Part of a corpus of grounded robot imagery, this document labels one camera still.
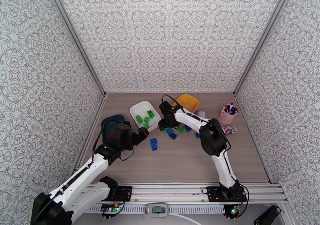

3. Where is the aluminium corner post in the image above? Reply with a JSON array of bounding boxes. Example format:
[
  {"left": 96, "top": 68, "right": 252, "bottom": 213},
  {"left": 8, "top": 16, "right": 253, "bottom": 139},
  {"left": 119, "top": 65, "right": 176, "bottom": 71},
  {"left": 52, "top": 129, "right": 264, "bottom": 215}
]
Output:
[
  {"left": 44, "top": 0, "right": 107, "bottom": 96},
  {"left": 233, "top": 0, "right": 292, "bottom": 96}
]

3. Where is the circuit board with green light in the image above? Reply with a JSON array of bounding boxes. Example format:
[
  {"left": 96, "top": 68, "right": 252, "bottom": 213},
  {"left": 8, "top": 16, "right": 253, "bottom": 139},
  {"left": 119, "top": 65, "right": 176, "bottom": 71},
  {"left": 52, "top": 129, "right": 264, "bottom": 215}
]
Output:
[{"left": 228, "top": 205, "right": 242, "bottom": 218}]

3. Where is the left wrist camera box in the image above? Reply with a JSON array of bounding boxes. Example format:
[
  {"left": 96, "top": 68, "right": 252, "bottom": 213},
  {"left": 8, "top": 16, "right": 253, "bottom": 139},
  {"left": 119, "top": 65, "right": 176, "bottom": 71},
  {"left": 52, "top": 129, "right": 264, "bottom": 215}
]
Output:
[{"left": 114, "top": 121, "right": 132, "bottom": 135}]

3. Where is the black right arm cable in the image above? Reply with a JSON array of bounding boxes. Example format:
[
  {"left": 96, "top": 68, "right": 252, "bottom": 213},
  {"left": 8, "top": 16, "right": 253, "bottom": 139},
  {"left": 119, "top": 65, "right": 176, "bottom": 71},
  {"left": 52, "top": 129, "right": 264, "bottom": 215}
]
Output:
[{"left": 162, "top": 94, "right": 178, "bottom": 108}]

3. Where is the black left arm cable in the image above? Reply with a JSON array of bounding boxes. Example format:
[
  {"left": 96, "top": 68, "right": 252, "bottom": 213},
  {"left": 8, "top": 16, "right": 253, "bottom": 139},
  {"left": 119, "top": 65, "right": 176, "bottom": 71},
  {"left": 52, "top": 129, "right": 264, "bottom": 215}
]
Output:
[{"left": 90, "top": 121, "right": 118, "bottom": 169}]

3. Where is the yellow plastic bin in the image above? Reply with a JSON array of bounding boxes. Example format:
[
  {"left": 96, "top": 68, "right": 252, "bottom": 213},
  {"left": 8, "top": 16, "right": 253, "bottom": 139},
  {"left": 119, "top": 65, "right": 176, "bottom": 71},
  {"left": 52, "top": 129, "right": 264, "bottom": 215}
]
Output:
[{"left": 172, "top": 94, "right": 200, "bottom": 114}]

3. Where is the white plastic bin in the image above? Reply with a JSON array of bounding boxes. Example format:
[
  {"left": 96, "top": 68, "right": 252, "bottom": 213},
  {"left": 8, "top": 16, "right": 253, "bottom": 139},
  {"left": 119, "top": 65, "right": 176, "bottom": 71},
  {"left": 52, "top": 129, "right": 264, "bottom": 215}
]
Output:
[{"left": 129, "top": 101, "right": 162, "bottom": 133}]

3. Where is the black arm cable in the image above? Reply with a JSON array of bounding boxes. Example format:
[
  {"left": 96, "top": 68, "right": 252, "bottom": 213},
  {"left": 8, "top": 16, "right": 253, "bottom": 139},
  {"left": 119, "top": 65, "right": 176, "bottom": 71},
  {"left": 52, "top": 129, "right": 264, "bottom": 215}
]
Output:
[
  {"left": 162, "top": 94, "right": 178, "bottom": 108},
  {"left": 90, "top": 121, "right": 118, "bottom": 169}
]

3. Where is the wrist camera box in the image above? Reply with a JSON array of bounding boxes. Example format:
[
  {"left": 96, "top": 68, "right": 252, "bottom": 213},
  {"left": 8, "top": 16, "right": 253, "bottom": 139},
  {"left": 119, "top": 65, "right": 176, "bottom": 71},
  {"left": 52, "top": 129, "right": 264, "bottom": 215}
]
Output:
[
  {"left": 160, "top": 101, "right": 173, "bottom": 113},
  {"left": 114, "top": 121, "right": 132, "bottom": 135}
]

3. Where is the circuit board with yellow connector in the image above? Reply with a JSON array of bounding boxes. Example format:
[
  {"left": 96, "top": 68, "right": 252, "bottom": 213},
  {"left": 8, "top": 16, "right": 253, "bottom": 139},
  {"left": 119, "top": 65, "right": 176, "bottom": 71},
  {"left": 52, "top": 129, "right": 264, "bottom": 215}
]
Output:
[{"left": 100, "top": 204, "right": 120, "bottom": 214}]

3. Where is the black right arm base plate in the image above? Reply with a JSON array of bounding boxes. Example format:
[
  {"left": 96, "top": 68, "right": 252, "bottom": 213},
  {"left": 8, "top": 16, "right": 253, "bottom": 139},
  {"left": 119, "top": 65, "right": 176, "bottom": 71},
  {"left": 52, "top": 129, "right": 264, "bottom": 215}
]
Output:
[{"left": 206, "top": 186, "right": 247, "bottom": 203}]

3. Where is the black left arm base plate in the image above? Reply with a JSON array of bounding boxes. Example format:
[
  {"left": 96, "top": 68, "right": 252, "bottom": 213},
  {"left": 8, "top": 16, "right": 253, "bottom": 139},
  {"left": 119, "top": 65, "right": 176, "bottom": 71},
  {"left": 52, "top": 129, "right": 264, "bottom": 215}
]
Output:
[{"left": 117, "top": 185, "right": 133, "bottom": 202}]

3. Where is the aluminium front rail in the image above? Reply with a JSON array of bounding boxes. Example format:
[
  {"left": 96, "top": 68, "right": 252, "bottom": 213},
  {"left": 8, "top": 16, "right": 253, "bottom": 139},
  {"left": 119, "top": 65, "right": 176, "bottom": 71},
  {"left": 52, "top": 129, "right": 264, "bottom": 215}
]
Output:
[{"left": 75, "top": 181, "right": 288, "bottom": 204}]

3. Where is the dark teal plastic bin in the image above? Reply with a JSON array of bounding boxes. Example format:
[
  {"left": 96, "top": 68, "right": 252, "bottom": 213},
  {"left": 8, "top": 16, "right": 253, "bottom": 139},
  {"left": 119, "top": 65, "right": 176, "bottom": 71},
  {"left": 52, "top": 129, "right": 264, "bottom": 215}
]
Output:
[{"left": 100, "top": 114, "right": 126, "bottom": 144}]

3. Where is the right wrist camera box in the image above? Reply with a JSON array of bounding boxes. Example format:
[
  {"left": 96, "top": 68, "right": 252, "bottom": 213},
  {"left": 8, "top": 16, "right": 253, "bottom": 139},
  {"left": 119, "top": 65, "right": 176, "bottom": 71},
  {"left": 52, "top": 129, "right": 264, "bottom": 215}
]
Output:
[{"left": 160, "top": 101, "right": 173, "bottom": 113}]

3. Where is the pink pen cup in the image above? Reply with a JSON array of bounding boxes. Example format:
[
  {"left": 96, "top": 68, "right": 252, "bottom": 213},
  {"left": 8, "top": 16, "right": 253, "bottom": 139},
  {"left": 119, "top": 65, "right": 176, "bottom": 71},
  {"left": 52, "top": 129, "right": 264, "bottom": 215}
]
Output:
[{"left": 218, "top": 104, "right": 238, "bottom": 125}]

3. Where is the flag print can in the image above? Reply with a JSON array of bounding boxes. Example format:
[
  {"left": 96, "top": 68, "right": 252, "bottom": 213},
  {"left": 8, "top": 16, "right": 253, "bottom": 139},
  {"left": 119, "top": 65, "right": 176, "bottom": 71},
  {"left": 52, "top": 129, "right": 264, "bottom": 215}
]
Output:
[{"left": 222, "top": 125, "right": 237, "bottom": 135}]

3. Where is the aluminium side floor rail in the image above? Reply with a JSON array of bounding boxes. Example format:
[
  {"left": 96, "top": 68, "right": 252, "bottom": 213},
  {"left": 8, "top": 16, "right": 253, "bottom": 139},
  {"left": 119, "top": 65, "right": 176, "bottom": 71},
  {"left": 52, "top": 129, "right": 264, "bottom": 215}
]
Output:
[{"left": 74, "top": 93, "right": 108, "bottom": 169}]

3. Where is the white slotted cable duct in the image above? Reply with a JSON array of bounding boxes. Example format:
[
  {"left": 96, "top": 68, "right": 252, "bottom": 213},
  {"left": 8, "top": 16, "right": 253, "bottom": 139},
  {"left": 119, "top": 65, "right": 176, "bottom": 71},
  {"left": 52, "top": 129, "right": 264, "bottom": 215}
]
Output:
[{"left": 86, "top": 205, "right": 226, "bottom": 214}]

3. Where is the black box device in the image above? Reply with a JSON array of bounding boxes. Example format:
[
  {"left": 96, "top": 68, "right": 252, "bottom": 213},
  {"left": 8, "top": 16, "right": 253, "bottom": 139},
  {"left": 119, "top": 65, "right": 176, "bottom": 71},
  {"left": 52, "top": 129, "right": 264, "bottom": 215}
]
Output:
[{"left": 253, "top": 205, "right": 282, "bottom": 225}]

